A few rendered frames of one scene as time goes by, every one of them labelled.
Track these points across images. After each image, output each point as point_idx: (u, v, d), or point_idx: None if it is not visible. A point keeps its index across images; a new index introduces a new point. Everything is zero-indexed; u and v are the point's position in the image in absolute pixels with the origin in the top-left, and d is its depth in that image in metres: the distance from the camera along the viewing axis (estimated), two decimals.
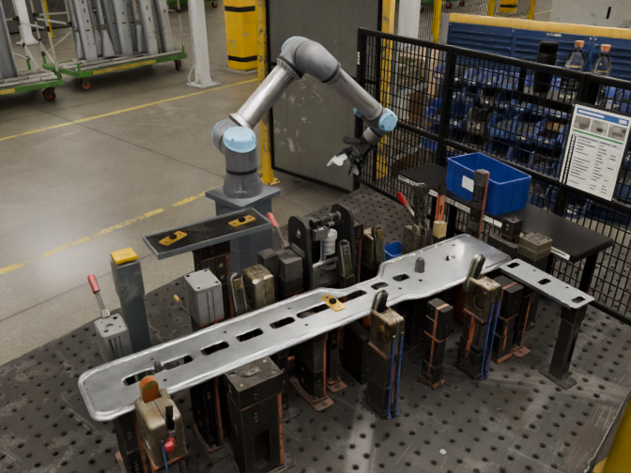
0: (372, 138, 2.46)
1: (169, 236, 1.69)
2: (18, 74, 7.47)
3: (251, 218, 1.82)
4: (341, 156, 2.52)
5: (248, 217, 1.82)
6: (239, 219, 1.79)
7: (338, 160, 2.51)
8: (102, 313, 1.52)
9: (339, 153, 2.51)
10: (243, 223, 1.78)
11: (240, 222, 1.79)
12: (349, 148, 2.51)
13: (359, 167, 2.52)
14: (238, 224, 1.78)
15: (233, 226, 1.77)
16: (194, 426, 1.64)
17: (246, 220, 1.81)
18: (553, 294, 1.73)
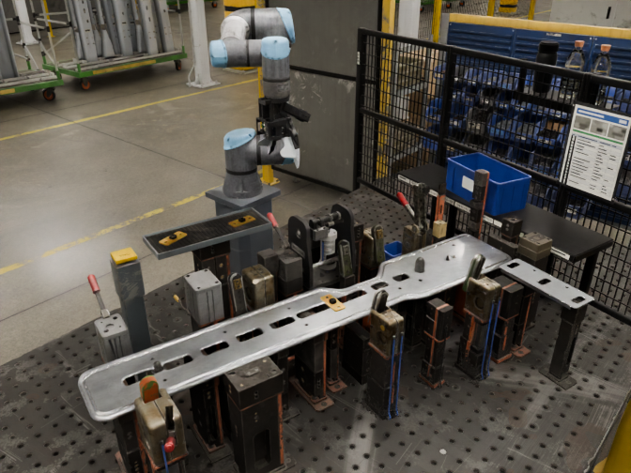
0: (263, 87, 1.60)
1: (169, 236, 1.69)
2: (18, 74, 7.47)
3: (251, 218, 1.82)
4: None
5: (248, 217, 1.82)
6: (239, 219, 1.79)
7: (267, 140, 1.72)
8: (102, 313, 1.52)
9: None
10: (243, 223, 1.78)
11: (240, 222, 1.79)
12: None
13: (268, 140, 1.62)
14: (238, 224, 1.78)
15: (233, 226, 1.77)
16: (194, 426, 1.64)
17: (246, 220, 1.81)
18: (553, 294, 1.73)
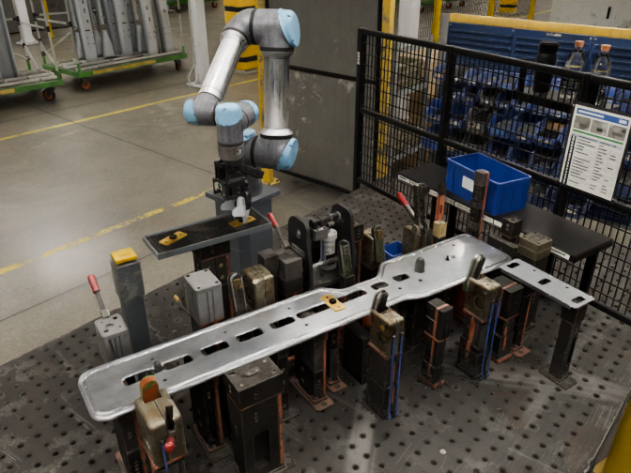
0: (218, 150, 1.67)
1: (169, 236, 1.69)
2: (18, 74, 7.47)
3: (251, 218, 1.82)
4: None
5: (248, 217, 1.82)
6: (239, 219, 1.79)
7: (229, 203, 1.78)
8: (102, 313, 1.52)
9: None
10: (243, 223, 1.78)
11: (240, 222, 1.79)
12: None
13: (224, 199, 1.70)
14: (238, 224, 1.78)
15: (233, 226, 1.77)
16: (194, 426, 1.64)
17: (246, 220, 1.81)
18: (553, 294, 1.73)
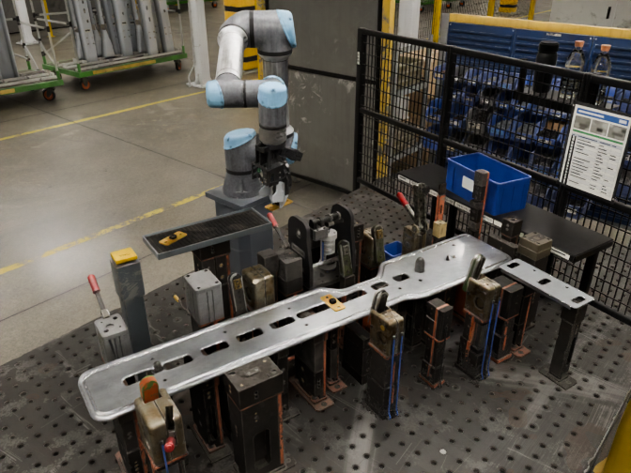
0: (258, 133, 1.55)
1: (169, 236, 1.69)
2: (18, 74, 7.47)
3: (287, 200, 1.72)
4: None
5: None
6: (276, 202, 1.69)
7: (267, 189, 1.67)
8: (102, 313, 1.52)
9: None
10: None
11: (278, 205, 1.69)
12: None
13: (266, 185, 1.59)
14: (275, 207, 1.68)
15: (269, 210, 1.67)
16: (194, 426, 1.64)
17: None
18: (553, 294, 1.73)
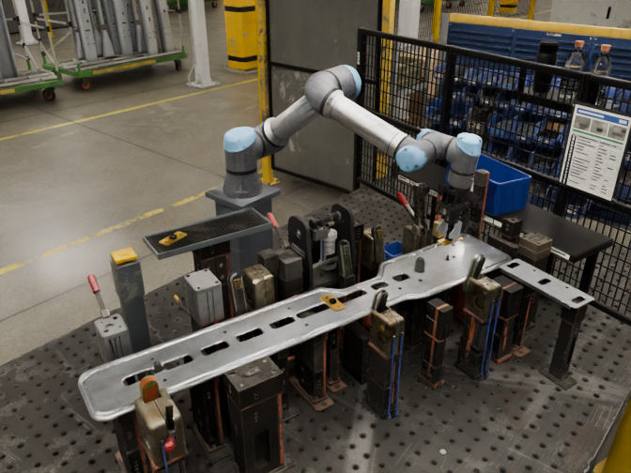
0: (449, 176, 1.73)
1: (169, 236, 1.69)
2: (18, 74, 7.47)
3: (458, 237, 1.89)
4: None
5: None
6: (449, 237, 1.87)
7: (442, 224, 1.85)
8: (102, 313, 1.52)
9: None
10: None
11: (450, 241, 1.86)
12: None
13: (447, 222, 1.77)
14: (448, 243, 1.85)
15: (443, 244, 1.85)
16: (194, 426, 1.64)
17: None
18: (553, 294, 1.73)
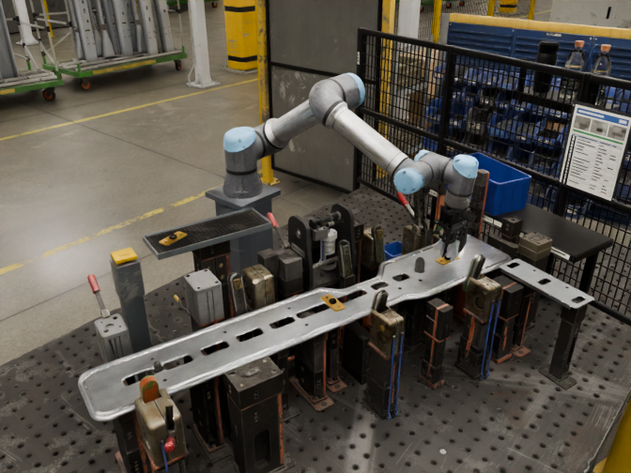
0: (446, 197, 1.76)
1: (169, 236, 1.69)
2: (18, 74, 7.47)
3: (455, 256, 1.92)
4: None
5: None
6: (446, 257, 1.90)
7: (439, 243, 1.88)
8: (102, 313, 1.52)
9: None
10: (450, 262, 1.89)
11: (447, 260, 1.90)
12: None
13: (444, 242, 1.80)
14: (446, 262, 1.89)
15: (440, 264, 1.88)
16: (194, 426, 1.64)
17: None
18: (553, 294, 1.73)
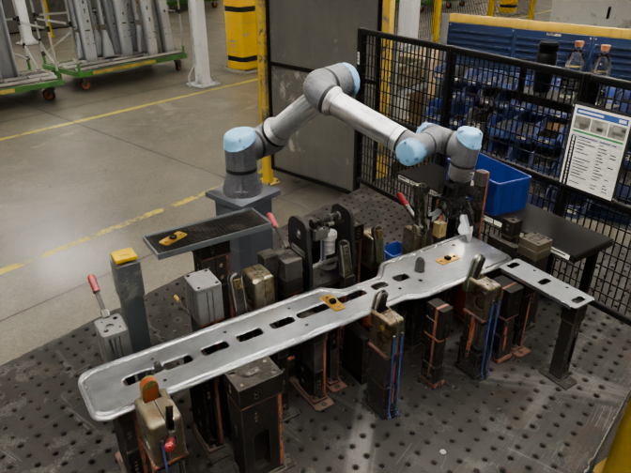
0: (449, 170, 1.72)
1: (169, 236, 1.69)
2: (18, 74, 7.47)
3: (455, 256, 1.92)
4: None
5: (452, 255, 1.93)
6: (446, 257, 1.90)
7: (436, 210, 1.85)
8: (102, 313, 1.52)
9: (439, 203, 1.85)
10: (450, 262, 1.89)
11: (447, 261, 1.90)
12: None
13: (447, 217, 1.76)
14: (445, 262, 1.89)
15: (440, 264, 1.88)
16: (194, 426, 1.64)
17: (452, 258, 1.91)
18: (553, 294, 1.73)
